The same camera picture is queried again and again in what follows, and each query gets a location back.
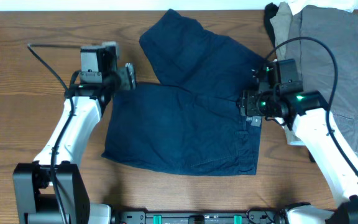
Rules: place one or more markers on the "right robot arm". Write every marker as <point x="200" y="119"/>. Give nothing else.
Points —
<point x="280" y="97"/>

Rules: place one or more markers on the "navy blue shorts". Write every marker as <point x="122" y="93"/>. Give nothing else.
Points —
<point x="189" y="123"/>

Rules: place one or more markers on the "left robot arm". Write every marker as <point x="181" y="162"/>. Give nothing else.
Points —
<point x="50" y="189"/>

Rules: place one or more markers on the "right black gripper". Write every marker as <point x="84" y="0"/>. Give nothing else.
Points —
<point x="247" y="106"/>

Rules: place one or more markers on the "black garment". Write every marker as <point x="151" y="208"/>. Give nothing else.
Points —
<point x="270" y="11"/>

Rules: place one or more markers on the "khaki garment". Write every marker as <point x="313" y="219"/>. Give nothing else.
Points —
<point x="281" y="25"/>

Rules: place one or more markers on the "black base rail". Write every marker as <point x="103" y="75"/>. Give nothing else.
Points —
<point x="248" y="217"/>

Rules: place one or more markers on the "grey shorts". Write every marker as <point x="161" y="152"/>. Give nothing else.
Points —
<point x="337" y="62"/>

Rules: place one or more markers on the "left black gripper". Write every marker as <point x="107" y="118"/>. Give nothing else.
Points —
<point x="128" y="78"/>

